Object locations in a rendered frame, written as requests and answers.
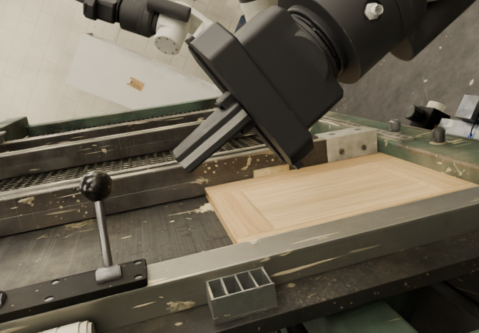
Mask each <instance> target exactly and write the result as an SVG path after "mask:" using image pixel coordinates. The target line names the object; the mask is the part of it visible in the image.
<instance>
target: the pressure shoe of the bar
mask: <svg viewBox="0 0 479 333"><path fill-rule="evenodd" d="M288 170H289V164H288V163H287V164H283V165H276V166H272V167H268V168H262V169H258V170H253V171H252V174H253V178H256V177H260V176H264V175H271V174H275V173H280V172H284V171H288Z"/></svg>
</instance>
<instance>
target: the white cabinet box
mask: <svg viewBox="0 0 479 333"><path fill-rule="evenodd" d="M66 84H67V85H70V86H73V87H75V88H78V89H81V90H83V91H86V92H88V93H92V94H93V95H96V96H99V97H101V98H104V99H107V100H109V101H112V102H114V103H118V104H120V105H122V106H125V107H128V108H131V109H133V110H134V109H139V108H148V107H153V106H162V105H167V104H172V103H182V102H186V101H196V100H200V99H206V98H214V97H220V96H221V95H222V94H223V93H222V92H221V91H220V90H219V88H218V87H216V85H214V84H211V83H209V82H207V81H204V80H202V79H200V78H197V77H195V76H192V75H190V74H188V73H186V72H184V71H181V70H179V69H176V68H174V67H172V66H169V65H167V64H165V63H162V62H160V61H157V60H155V59H154V58H151V57H149V56H146V55H144V54H141V53H139V52H137V51H134V50H132V49H130V48H127V47H125V46H122V45H120V44H119V43H116V42H114V41H111V40H109V39H106V38H104V37H102V36H99V35H97V34H95V33H92V32H85V33H83V34H82V37H81V40H80V43H79V45H78V49H77V51H76V55H75V57H74V60H73V63H72V66H71V69H70V72H69V75H68V78H67V80H66Z"/></svg>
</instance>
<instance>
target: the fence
mask: <svg viewBox="0 0 479 333"><path fill-rule="evenodd" d="M477 230H479V186H475V187H472V188H467V189H464V190H458V191H455V192H451V193H446V194H442V195H437V196H434V197H431V198H425V199H422V200H417V201H413V202H410V203H404V204H401V205H396V206H392V207H389V208H384V209H380V210H374V211H371V212H366V213H363V214H360V215H354V216H351V217H345V218H342V219H338V220H333V221H330V222H324V223H321V224H318V225H312V226H309V227H303V228H300V229H297V230H292V231H288V232H283V233H279V234H276V235H270V236H267V237H262V238H259V239H255V240H250V241H246V242H241V243H237V244H234V245H229V246H226V247H220V248H217V249H213V250H208V251H205V252H199V253H196V254H193V255H187V256H184V257H179V258H175V259H172V260H166V261H163V262H158V263H155V264H151V265H147V273H148V285H147V286H146V287H141V288H138V289H135V290H130V291H127V292H121V293H118V294H113V295H110V296H107V297H101V298H98V299H93V300H90V301H87V302H82V303H78V304H73V305H70V306H67V307H62V308H58V309H53V310H50V311H47V312H42V313H38V314H33V315H30V316H27V317H22V318H19V319H14V320H11V321H7V322H2V323H0V333H37V332H43V331H46V330H49V329H53V328H57V327H59V328H60V327H62V326H64V325H67V324H73V323H76V322H84V321H89V322H92V323H93V324H94V327H95V331H96V333H101V332H105V331H108V330H112V329H116V328H119V327H124V326H127V325H130V324H135V323H138V322H142V321H145V320H148V319H153V318H156V317H161V316H164V315H167V314H172V313H174V312H179V311H182V310H185V309H190V308H193V307H198V306H200V305H204V304H208V301H207V293H206V288H205V281H208V280H213V279H216V278H219V277H224V276H228V275H233V274H235V273H238V272H244V271H247V270H252V269H255V268H258V267H264V270H265V272H266V273H267V274H268V276H269V278H270V279H271V281H272V282H274V283H275V285H279V284H282V283H285V282H290V281H293V280H297V279H301V278H303V277H308V276H312V275H316V274H319V273H322V272H327V271H329V270H335V269H338V268H340V267H345V266H348V265H353V264H356V263H359V262H363V261H367V260H372V259H374V258H377V257H382V256H385V255H390V254H393V253H396V252H400V251H404V250H408V249H411V248H415V247H419V246H422V245H427V244H430V243H433V242H437V241H441V240H445V239H448V238H451V237H456V236H459V235H464V234H467V233H469V232H475V231H477Z"/></svg>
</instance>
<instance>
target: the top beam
mask: <svg viewBox="0 0 479 333"><path fill-rule="evenodd" d="M27 125H29V122H28V119H27V117H26V116H24V117H19V118H10V119H6V120H5V121H2V122H0V132H3V131H6V133H5V134H4V137H5V141H10V140H19V139H24V138H25V137H27V136H28V135H27V132H26V126H27Z"/></svg>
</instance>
